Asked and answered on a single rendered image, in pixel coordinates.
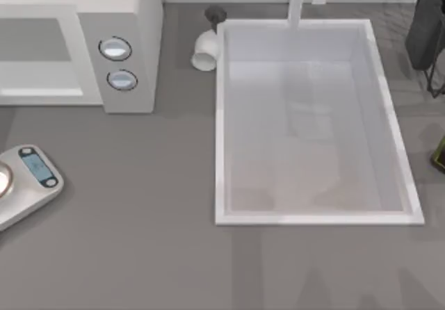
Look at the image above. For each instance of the white sink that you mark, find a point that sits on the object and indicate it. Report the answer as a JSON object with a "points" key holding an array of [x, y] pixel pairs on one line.
{"points": [[313, 132]]}

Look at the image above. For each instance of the tall white tap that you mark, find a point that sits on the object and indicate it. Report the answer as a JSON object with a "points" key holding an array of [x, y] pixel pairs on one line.
{"points": [[297, 0]]}

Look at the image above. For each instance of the small microwave knob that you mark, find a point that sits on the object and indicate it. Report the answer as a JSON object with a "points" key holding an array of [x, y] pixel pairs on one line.
{"points": [[122, 80]]}

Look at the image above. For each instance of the pale microwave oven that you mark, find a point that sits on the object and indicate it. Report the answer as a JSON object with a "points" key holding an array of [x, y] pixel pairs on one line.
{"points": [[146, 46]]}

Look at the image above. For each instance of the microwave door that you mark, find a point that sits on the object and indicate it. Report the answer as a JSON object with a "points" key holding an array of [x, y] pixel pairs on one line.
{"points": [[41, 77]]}

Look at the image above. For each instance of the silver kitchen scale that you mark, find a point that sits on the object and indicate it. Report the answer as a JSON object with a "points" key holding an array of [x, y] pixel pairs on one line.
{"points": [[31, 192]]}

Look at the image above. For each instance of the large microwave knob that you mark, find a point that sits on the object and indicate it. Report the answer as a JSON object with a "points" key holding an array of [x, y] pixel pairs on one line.
{"points": [[115, 48]]}

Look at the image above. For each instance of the white plant pot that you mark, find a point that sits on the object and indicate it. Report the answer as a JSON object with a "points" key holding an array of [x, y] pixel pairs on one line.
{"points": [[206, 51]]}

